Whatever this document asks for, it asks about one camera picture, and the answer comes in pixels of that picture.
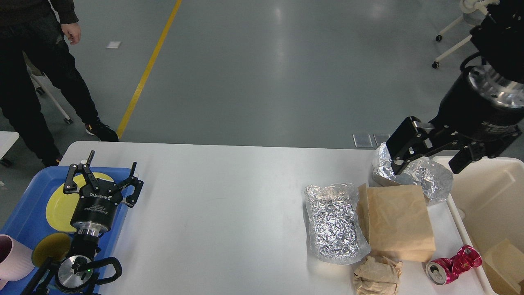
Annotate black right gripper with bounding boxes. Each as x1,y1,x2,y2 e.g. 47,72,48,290
386,66,524,175

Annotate crushed red can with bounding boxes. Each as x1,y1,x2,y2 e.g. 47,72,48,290
425,244,483,286

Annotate grey chair left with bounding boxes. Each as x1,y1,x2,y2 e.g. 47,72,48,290
23,52,73,125

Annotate white office chair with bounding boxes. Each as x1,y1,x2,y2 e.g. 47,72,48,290
432,0,492,69

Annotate beige plastic bin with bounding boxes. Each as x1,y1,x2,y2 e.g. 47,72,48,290
448,157,524,295

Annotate crumpled brown paper ball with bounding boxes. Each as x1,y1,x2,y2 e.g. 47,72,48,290
352,256,404,295

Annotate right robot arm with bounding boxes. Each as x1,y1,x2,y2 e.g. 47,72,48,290
386,0,523,175

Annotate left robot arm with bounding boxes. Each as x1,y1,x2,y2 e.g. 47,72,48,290
21,151,143,295

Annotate dark green mug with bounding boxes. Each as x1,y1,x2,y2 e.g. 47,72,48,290
32,232,72,268

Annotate crumpled foil container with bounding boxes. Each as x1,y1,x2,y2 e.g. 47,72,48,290
372,143,453,206

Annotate floor outlet cover plates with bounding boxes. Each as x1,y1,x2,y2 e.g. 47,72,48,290
352,133,391,149

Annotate pink mug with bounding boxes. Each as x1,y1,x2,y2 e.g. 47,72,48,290
0,234,34,289

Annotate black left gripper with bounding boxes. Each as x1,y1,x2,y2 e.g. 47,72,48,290
62,150,144,237

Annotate yellow round plate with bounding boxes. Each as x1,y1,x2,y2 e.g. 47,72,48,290
45,172,114,233

